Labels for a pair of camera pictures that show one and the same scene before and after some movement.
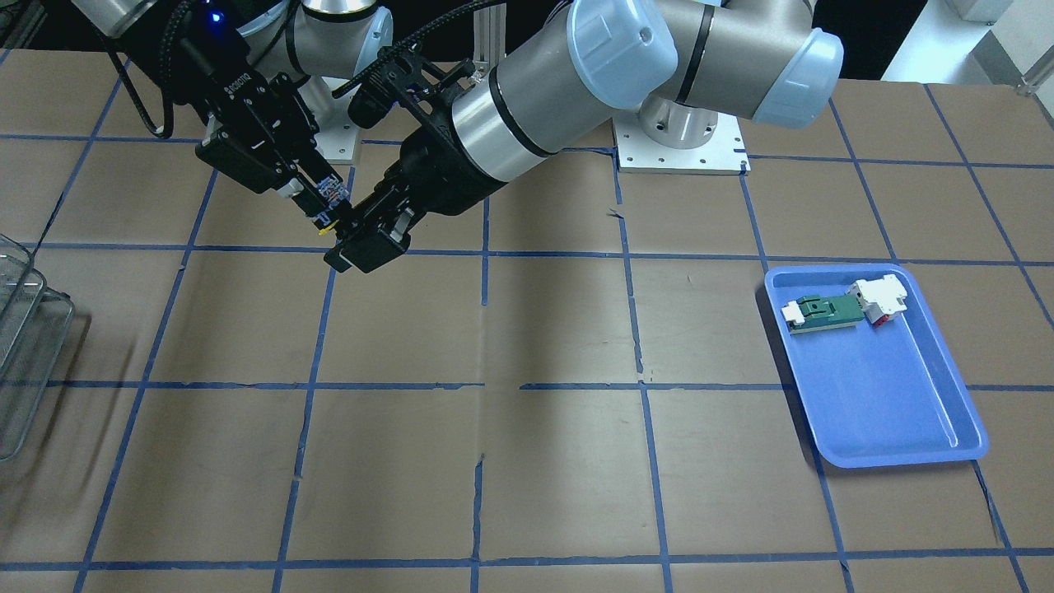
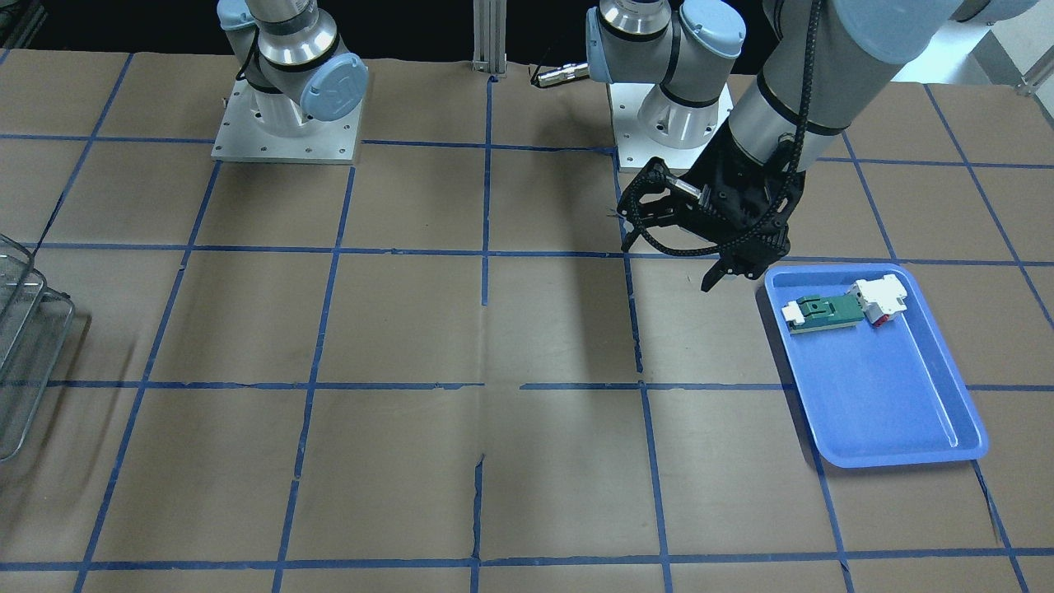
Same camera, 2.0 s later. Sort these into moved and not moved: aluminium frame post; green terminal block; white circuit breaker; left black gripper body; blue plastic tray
Moved: left black gripper body
Not moved: white circuit breaker; green terminal block; aluminium frame post; blue plastic tray
